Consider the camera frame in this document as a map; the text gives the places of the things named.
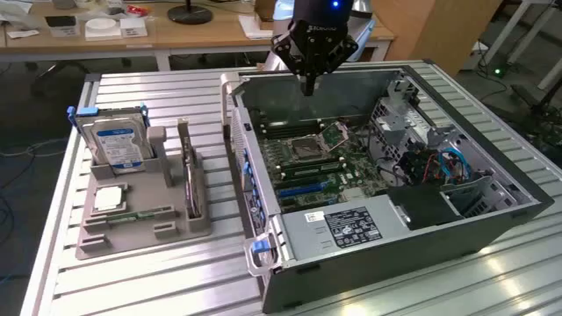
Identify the device with green light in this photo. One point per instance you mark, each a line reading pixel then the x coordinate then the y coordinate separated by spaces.
pixel 497 71

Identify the black lamp base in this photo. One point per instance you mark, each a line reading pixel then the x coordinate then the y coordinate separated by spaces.
pixel 191 15

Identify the silver CPU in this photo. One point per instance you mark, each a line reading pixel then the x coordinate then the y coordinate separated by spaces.
pixel 109 199

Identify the silver disk bay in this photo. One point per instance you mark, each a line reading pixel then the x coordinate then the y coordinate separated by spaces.
pixel 396 125

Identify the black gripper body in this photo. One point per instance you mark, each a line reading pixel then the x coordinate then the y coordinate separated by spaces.
pixel 321 19

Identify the clear plastic bag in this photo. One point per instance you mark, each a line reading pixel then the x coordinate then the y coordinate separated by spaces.
pixel 15 14

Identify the CPU socket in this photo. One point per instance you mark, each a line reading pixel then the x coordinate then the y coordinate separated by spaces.
pixel 305 149

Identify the white tape roll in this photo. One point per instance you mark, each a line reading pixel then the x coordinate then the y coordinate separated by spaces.
pixel 85 3

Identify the cardboard box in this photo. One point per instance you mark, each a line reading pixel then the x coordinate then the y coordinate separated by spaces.
pixel 265 10

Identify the metal socket cover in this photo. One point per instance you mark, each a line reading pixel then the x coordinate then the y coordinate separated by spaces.
pixel 336 135

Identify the black tripod stand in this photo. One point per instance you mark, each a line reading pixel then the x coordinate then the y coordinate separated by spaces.
pixel 525 95

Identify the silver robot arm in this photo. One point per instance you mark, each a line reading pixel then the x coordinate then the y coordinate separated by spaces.
pixel 269 61

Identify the white box with round disc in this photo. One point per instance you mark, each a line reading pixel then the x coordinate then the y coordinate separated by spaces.
pixel 103 29

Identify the black pouch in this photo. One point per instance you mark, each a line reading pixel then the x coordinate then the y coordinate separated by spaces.
pixel 117 10

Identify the red packet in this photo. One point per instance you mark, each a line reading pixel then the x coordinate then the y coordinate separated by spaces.
pixel 138 10

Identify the paper stack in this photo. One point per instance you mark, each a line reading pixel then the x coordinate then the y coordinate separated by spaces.
pixel 254 28

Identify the white desk frame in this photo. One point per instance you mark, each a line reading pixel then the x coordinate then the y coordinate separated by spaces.
pixel 545 80

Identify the silver power supply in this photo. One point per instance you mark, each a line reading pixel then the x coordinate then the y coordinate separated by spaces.
pixel 308 237

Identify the hard disk with blue bracket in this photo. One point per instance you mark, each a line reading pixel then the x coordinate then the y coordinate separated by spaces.
pixel 117 145

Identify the graphics card with metal bracket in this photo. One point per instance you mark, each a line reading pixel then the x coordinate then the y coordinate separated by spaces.
pixel 193 184

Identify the small white box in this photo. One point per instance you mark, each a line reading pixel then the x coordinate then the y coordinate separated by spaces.
pixel 134 28

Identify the green motherboard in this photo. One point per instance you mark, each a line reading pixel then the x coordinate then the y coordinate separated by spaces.
pixel 352 171

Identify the black RAM slot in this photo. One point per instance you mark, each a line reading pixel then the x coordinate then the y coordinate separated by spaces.
pixel 294 134
pixel 293 130
pixel 290 122
pixel 292 126

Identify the black chair base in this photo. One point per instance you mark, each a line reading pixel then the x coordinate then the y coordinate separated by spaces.
pixel 62 70

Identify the white box black lid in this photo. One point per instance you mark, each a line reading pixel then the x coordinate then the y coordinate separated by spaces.
pixel 62 26

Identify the wooden desk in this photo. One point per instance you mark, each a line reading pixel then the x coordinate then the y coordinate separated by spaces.
pixel 26 44

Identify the wooden cabinet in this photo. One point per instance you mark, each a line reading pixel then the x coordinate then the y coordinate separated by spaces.
pixel 440 33

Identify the grey cup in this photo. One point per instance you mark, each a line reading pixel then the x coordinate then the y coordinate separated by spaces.
pixel 65 4

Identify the grey disk bay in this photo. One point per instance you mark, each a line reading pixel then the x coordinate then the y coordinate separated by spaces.
pixel 478 194

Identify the black open PC case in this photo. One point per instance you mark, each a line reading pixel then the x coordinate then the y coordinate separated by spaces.
pixel 373 273

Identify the blue case latch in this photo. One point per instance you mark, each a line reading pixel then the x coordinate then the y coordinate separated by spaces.
pixel 260 247

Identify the blue expansion slot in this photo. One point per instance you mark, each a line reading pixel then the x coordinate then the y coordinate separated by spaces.
pixel 301 191

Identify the green RAM stick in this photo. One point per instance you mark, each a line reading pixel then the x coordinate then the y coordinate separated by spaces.
pixel 314 168
pixel 131 216

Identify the paper note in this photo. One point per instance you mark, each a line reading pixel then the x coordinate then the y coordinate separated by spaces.
pixel 23 33

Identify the grey parts rack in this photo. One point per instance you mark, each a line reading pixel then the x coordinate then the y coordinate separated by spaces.
pixel 145 197

